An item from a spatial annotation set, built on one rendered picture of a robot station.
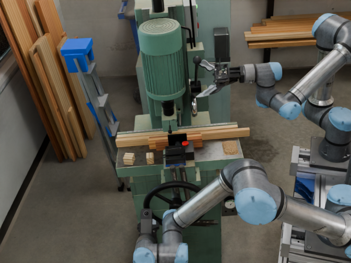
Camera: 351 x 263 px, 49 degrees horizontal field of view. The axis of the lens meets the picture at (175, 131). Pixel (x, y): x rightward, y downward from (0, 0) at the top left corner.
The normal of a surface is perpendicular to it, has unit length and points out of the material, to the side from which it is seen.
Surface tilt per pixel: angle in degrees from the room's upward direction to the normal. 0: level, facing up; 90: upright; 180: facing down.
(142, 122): 0
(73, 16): 90
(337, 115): 7
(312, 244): 0
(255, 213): 86
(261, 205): 86
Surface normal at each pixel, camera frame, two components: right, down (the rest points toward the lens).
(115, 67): -0.04, 0.61
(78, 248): -0.08, -0.79
